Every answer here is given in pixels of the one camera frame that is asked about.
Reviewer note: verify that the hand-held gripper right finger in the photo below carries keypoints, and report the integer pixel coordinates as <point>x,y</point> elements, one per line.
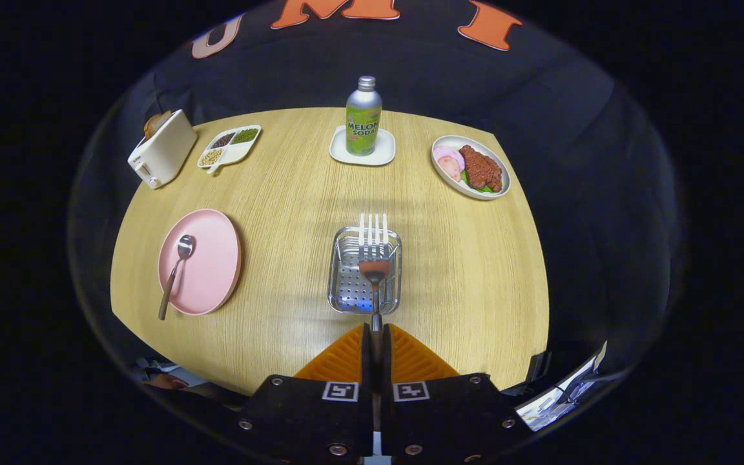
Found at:
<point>449,413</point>

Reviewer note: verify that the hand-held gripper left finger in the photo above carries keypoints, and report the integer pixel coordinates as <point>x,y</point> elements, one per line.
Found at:
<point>307,413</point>

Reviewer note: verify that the pink round plate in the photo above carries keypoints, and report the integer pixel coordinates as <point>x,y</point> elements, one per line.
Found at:
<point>210,271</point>

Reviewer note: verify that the green lettuce leaf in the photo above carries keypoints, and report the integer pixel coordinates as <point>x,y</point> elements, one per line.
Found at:
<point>483,190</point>

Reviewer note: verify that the pink ham slice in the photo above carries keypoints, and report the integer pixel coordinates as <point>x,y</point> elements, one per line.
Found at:
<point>449,170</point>
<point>443,152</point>

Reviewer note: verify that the brown fried meat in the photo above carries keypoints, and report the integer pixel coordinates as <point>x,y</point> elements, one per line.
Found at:
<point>480,168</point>

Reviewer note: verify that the white square coaster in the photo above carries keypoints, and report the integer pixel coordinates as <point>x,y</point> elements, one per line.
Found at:
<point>340,152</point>

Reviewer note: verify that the white oval food plate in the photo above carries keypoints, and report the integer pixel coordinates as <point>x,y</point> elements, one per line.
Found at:
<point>491,152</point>

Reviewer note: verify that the white divided bean tray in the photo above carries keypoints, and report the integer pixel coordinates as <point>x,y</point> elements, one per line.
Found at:
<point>233,154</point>

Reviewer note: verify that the white toaster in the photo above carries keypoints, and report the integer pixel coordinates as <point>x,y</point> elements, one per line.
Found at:
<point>165,155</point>

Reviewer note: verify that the green soda bottle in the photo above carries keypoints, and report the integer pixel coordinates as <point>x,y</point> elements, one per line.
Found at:
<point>363,106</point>

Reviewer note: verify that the toast slice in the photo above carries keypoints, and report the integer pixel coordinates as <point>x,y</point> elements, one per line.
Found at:
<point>155,123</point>

